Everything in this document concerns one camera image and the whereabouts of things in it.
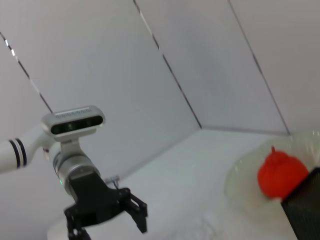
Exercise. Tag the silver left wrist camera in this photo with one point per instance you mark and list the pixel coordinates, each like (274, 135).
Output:
(75, 123)

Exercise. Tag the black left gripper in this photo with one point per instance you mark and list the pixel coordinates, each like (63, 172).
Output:
(92, 200)

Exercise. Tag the red-orange toy orange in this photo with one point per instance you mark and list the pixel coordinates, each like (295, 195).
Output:
(281, 172)

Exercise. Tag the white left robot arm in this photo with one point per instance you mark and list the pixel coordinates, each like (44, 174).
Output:
(32, 143)

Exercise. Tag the translucent green fruit bowl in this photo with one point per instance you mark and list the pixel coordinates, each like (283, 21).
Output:
(245, 190)

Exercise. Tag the black mesh pen holder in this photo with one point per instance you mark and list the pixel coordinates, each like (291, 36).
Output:
(305, 207)

